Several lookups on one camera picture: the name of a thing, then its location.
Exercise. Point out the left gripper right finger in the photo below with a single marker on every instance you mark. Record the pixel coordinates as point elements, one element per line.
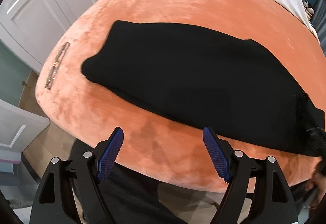
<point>272,201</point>

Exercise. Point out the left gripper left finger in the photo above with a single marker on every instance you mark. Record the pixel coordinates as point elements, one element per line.
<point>54,200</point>

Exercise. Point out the black pants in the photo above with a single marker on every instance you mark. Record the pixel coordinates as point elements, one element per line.
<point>201,77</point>

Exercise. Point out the grey curtain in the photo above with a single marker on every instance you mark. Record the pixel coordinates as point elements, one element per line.
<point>319,23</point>

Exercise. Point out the orange plush bed blanket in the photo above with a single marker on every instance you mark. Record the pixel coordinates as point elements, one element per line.
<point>153,145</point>

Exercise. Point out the plush toys by bed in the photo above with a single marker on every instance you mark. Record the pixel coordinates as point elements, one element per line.
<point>308,9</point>

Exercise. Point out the white panelled wardrobe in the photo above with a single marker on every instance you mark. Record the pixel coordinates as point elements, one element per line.
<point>40,22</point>

